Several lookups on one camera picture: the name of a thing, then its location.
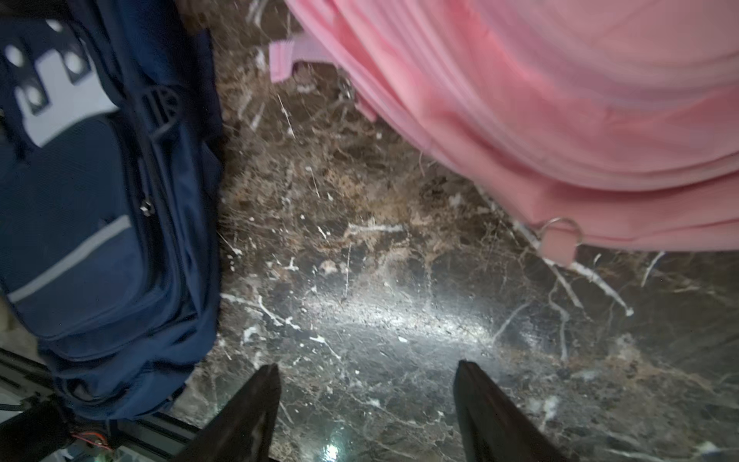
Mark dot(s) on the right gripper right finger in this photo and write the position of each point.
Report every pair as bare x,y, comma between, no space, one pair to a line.
492,428

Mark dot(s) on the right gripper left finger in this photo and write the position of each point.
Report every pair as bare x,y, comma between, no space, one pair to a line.
243,430

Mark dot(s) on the pink backpack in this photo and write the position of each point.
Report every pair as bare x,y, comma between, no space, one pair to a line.
607,123

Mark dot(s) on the navy blue backpack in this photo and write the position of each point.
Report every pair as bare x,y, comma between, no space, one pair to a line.
109,189

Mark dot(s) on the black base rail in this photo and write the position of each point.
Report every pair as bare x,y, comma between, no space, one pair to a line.
37,426

